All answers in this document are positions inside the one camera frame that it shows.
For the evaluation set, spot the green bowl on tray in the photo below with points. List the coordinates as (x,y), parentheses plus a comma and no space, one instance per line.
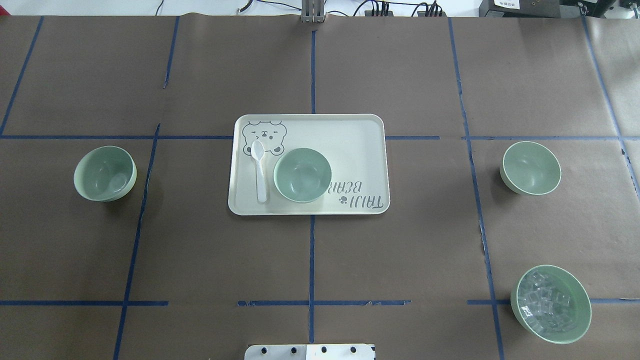
(302,175)

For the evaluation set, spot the cream bear print tray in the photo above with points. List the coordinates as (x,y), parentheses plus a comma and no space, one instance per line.
(354,145)

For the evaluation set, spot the white plastic spoon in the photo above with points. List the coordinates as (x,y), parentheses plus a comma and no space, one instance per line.
(257,153)

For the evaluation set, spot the black power strip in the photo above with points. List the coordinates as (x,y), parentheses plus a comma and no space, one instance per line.
(378,8)

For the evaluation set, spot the black equipment box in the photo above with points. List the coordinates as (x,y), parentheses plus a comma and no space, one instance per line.
(519,9)

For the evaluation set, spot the green bowl with ice cubes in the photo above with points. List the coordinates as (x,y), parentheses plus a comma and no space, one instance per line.
(552,304)

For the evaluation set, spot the grey metal post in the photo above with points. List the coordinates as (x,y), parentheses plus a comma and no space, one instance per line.
(313,11)

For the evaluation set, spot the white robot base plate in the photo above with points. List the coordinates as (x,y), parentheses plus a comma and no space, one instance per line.
(331,351)

